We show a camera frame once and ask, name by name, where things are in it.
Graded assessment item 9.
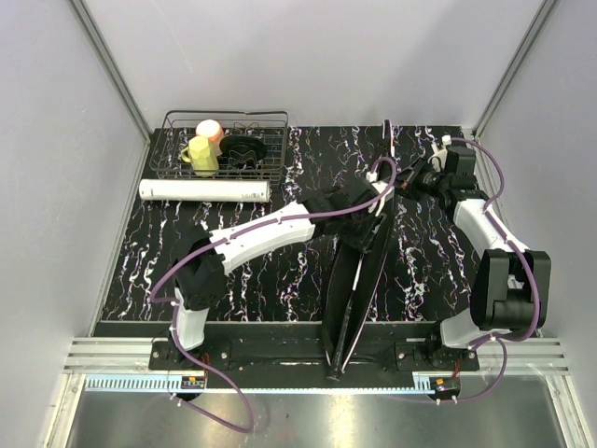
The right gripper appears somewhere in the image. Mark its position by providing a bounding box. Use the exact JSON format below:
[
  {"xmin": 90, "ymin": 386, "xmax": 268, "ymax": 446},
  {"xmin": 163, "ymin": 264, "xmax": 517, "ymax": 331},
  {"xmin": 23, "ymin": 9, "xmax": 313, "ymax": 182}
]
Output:
[{"xmin": 383, "ymin": 155, "xmax": 450, "ymax": 203}]

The black racket bag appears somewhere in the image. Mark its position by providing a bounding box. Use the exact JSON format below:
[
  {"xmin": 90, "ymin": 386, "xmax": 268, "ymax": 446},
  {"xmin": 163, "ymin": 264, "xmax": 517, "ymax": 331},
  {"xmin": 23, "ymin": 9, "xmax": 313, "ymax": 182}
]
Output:
[{"xmin": 322, "ymin": 197, "xmax": 395, "ymax": 379}]

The white shuttlecock tube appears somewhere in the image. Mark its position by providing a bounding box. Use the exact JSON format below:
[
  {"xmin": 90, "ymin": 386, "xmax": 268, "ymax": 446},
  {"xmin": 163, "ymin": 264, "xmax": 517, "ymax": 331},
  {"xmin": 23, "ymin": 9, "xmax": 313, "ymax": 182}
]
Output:
[{"xmin": 138, "ymin": 179, "xmax": 271, "ymax": 203}]

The badminton racket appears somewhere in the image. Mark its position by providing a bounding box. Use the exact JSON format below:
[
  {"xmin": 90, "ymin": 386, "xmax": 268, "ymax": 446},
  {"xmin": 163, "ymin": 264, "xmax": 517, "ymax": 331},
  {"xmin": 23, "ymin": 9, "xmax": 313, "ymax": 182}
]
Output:
[{"xmin": 328, "ymin": 259, "xmax": 363, "ymax": 381}]

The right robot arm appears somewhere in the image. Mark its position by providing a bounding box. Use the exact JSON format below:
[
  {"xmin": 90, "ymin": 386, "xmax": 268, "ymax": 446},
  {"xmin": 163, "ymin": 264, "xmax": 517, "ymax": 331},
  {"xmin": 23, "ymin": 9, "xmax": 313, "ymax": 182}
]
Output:
[{"xmin": 396, "ymin": 137, "xmax": 551, "ymax": 371}]

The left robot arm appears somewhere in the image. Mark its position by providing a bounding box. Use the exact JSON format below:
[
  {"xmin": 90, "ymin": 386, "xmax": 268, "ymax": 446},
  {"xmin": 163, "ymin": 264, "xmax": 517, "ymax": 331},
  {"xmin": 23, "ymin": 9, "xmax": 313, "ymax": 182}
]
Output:
[{"xmin": 168, "ymin": 180, "xmax": 394, "ymax": 370}]

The marble pattern table mat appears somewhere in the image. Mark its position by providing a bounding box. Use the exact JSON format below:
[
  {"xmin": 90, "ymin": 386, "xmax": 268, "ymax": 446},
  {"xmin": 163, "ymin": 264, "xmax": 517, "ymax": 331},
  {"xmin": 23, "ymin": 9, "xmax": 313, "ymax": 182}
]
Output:
[{"xmin": 99, "ymin": 125, "xmax": 479, "ymax": 323}]

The black bowl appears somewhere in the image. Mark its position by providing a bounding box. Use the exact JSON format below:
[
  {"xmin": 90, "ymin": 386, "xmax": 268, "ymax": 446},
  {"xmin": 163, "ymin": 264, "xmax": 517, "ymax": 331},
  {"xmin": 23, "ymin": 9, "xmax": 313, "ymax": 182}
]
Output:
[{"xmin": 220, "ymin": 135, "xmax": 268, "ymax": 169}]

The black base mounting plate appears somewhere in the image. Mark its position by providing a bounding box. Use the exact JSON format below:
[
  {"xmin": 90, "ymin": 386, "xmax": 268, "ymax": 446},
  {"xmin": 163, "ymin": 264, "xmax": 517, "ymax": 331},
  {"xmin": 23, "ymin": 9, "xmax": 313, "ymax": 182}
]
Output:
[{"xmin": 147, "ymin": 319, "xmax": 481, "ymax": 389}]

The yellow-green mug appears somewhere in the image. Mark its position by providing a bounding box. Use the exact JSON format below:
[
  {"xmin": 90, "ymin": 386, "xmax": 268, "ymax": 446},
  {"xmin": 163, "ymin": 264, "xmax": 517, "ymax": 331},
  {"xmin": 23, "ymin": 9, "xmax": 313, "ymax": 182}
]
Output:
[{"xmin": 181, "ymin": 136, "xmax": 219, "ymax": 177}]

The pink cup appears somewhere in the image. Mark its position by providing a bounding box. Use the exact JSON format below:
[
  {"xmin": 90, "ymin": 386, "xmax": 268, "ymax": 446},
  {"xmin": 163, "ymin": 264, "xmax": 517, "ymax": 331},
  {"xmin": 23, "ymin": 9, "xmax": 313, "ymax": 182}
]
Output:
[{"xmin": 196, "ymin": 119, "xmax": 225, "ymax": 156}]

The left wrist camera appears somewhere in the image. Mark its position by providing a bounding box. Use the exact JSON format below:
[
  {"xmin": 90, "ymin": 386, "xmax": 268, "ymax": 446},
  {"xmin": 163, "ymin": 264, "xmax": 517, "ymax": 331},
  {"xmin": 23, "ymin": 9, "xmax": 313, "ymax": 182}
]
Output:
[{"xmin": 366, "ymin": 172, "xmax": 395, "ymax": 217}]

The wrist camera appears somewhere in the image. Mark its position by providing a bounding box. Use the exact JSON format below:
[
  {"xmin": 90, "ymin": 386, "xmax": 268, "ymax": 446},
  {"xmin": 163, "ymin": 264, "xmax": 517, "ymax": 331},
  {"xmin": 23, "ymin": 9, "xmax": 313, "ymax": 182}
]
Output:
[
  {"xmin": 428, "ymin": 135, "xmax": 452, "ymax": 172},
  {"xmin": 366, "ymin": 172, "xmax": 395, "ymax": 217}
]

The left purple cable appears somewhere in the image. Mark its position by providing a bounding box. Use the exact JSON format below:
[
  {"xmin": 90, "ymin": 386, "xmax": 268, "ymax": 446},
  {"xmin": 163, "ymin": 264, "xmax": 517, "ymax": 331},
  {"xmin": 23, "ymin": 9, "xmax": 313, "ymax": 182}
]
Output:
[{"xmin": 151, "ymin": 156, "xmax": 398, "ymax": 433}]

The purple cable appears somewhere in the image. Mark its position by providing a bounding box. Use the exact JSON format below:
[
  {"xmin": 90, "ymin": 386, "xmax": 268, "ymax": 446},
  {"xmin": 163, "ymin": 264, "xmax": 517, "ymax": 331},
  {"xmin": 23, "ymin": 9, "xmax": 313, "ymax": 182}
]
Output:
[
  {"xmin": 442, "ymin": 135, "xmax": 545, "ymax": 405},
  {"xmin": 151, "ymin": 156, "xmax": 398, "ymax": 433}
]

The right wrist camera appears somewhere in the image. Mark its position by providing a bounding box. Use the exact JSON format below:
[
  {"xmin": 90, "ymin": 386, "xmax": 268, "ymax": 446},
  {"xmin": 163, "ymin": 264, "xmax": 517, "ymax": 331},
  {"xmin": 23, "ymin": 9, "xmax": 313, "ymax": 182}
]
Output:
[{"xmin": 428, "ymin": 135, "xmax": 452, "ymax": 172}]

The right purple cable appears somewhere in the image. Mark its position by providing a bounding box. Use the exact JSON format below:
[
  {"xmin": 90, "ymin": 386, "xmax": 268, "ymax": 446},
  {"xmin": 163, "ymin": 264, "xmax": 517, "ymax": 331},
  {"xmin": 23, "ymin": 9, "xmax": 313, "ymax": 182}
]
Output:
[{"xmin": 442, "ymin": 135, "xmax": 545, "ymax": 405}]

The wire dish rack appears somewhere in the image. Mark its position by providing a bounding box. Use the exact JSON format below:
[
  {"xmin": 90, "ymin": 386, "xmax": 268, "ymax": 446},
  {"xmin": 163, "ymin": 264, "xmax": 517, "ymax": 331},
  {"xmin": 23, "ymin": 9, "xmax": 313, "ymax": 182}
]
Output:
[{"xmin": 148, "ymin": 110, "xmax": 289, "ymax": 185}]

